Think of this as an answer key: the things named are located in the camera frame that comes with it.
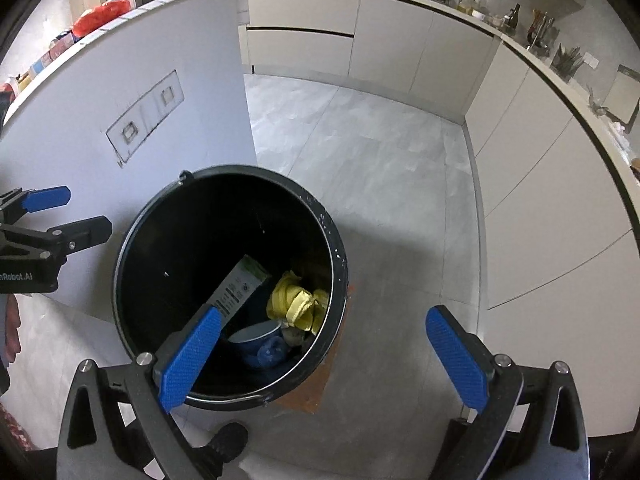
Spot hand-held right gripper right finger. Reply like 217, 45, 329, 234
425, 305, 591, 480

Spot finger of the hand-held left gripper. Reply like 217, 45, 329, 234
0, 216, 113, 261
0, 186, 72, 225

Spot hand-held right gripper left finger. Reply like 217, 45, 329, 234
56, 305, 222, 480

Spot green white milk carton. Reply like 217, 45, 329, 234
207, 255, 271, 327

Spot black plastic bucket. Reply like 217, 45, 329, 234
111, 165, 349, 412

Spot yellow rubber gloves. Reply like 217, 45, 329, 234
266, 270, 331, 334

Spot red plastic bag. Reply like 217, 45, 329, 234
72, 1, 133, 37

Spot person's left hand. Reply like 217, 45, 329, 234
0, 294, 22, 361

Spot black shoe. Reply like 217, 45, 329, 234
197, 422, 250, 480

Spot low wooden stool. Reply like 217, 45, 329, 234
270, 280, 357, 414

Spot island socket panel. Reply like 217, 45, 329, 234
106, 70, 185, 164

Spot white kitchen island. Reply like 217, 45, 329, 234
0, 0, 257, 322

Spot white cutting board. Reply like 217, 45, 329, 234
602, 65, 640, 126

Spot dark chopstick holder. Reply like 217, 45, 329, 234
550, 45, 584, 81

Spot beige base cabinets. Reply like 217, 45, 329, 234
245, 0, 640, 436

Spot utensil holder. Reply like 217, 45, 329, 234
525, 9, 559, 56

